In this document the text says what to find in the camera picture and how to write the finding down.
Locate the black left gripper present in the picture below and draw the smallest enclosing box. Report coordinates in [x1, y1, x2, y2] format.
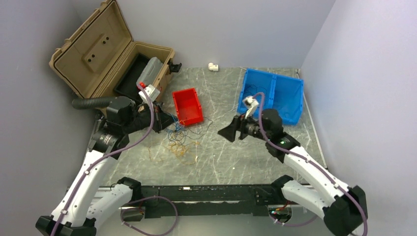
[122, 99, 178, 134]

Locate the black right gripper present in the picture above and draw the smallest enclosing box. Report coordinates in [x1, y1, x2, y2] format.
[217, 109, 270, 143]

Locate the blue wire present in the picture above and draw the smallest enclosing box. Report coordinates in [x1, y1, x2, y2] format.
[164, 122, 190, 146]

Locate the yellow wire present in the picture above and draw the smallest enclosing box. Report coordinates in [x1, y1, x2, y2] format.
[148, 130, 201, 166]

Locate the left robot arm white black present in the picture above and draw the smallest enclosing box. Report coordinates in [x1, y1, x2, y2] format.
[35, 96, 174, 236]

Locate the white pipe elbow fitting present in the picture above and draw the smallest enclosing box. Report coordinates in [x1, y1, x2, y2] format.
[208, 62, 219, 72]

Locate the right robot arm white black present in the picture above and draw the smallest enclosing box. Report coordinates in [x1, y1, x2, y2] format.
[217, 109, 368, 236]

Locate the red plastic bin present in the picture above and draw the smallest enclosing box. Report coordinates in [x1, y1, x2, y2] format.
[172, 88, 204, 126]

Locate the grey plastic organizer box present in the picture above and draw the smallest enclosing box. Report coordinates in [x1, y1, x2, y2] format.
[136, 57, 163, 94]

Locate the black toolbox tray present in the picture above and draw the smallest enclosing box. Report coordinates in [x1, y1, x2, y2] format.
[114, 53, 150, 104]

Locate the blue bin left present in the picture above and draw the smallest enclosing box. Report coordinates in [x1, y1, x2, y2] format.
[237, 68, 277, 114]

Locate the blue bin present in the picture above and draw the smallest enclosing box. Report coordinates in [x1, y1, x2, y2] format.
[272, 75, 304, 125]
[237, 68, 277, 114]

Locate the blue bin right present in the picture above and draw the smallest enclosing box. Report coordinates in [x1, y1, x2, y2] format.
[272, 75, 304, 125]

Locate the tan hard toolbox case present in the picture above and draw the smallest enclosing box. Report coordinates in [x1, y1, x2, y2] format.
[49, 0, 182, 99]

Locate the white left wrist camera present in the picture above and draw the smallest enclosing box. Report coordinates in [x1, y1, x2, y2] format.
[137, 82, 160, 105]

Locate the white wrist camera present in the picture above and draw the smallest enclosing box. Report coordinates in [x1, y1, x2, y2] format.
[137, 82, 160, 105]
[243, 96, 259, 119]

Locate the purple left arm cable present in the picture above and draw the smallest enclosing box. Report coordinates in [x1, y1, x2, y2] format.
[49, 88, 179, 236]

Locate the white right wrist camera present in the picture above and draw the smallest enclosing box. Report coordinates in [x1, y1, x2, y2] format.
[243, 96, 259, 119]

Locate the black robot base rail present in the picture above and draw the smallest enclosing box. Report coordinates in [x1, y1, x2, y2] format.
[109, 176, 303, 219]

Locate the black corrugated hose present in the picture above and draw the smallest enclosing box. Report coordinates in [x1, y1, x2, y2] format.
[71, 96, 118, 111]

